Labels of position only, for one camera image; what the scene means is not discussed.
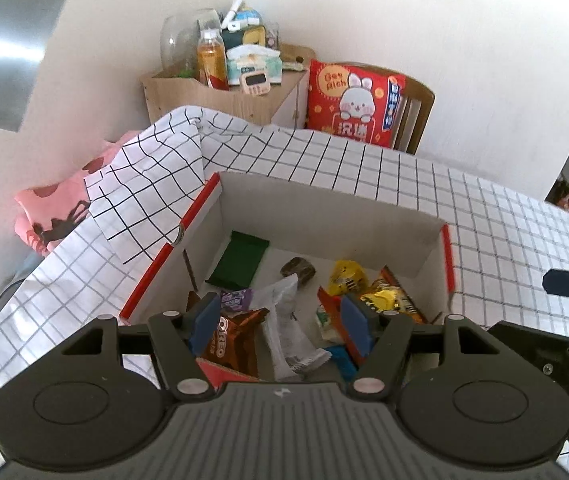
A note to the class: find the blue snack packet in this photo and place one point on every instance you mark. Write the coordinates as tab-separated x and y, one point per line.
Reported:
343	361

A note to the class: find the small brown chocolate cake pack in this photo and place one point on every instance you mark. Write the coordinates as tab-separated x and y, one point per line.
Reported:
301	268

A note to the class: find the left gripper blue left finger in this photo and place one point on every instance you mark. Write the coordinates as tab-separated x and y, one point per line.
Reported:
202	321

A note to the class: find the purple candy packet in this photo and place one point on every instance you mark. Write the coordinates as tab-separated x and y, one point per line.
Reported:
237	301

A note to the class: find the wooden side cabinet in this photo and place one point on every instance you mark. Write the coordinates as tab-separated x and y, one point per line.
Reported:
284	105

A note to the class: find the white black grid tablecloth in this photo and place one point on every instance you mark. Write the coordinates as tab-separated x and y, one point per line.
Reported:
480	391

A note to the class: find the orange drink bottle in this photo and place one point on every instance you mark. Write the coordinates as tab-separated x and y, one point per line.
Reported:
211	60

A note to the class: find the red rabbit cushion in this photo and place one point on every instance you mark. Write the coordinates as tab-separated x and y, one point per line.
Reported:
327	82

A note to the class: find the brown Oreo snack bag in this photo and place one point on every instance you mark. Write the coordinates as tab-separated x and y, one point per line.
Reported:
233	343

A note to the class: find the clear glass jar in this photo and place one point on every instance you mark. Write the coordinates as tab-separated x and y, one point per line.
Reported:
180	37

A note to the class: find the green snack packet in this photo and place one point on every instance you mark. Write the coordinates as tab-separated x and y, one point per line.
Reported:
239	263

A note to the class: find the white digital timer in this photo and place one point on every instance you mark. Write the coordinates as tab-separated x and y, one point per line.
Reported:
255	83

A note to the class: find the white silver snack bag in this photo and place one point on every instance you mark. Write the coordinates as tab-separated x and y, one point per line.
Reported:
293	355

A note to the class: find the red and white cardboard box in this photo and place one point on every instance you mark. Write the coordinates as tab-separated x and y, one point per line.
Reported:
320	225

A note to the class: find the wooden chair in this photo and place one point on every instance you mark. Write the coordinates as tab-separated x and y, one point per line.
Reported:
414	115

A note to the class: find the tissue box pack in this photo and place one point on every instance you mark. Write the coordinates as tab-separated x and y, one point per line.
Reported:
253	58

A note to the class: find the pink patterned cloth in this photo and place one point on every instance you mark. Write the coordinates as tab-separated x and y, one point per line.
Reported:
51	212

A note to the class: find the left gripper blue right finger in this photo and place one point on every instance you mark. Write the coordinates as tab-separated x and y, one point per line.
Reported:
360	322

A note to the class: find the red orange chip bag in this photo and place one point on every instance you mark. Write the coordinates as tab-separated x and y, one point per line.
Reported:
394	299

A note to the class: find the yellow snack packet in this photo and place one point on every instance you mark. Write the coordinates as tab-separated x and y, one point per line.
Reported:
347	276

